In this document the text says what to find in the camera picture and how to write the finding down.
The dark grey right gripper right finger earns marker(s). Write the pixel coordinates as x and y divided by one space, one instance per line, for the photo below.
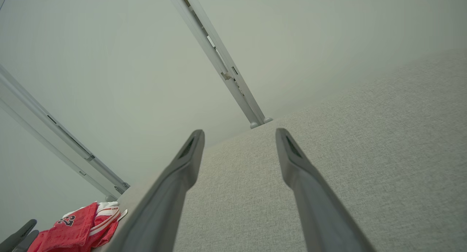
317 208

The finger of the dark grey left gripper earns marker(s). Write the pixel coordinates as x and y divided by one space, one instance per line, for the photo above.
20 232
29 241

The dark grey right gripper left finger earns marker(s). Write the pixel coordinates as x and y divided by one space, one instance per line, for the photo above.
164 208

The red shorts white trim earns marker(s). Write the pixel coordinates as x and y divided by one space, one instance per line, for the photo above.
69 235

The red jersey shirt white sleeves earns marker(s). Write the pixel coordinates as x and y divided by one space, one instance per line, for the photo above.
107 212

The grey aluminium frame post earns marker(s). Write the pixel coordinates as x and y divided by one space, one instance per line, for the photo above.
43 128
219 58

